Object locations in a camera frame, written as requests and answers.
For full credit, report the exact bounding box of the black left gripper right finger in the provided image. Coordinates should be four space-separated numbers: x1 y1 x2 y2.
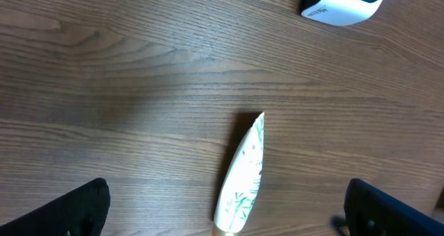
344 178 443 236

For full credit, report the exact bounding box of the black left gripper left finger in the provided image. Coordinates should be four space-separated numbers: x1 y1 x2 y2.
1 178 110 236

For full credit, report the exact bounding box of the white gold-capped tube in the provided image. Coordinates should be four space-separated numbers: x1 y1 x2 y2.
212 112 264 236

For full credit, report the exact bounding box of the white barcode scanner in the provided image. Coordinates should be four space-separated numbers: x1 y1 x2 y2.
301 0 383 26

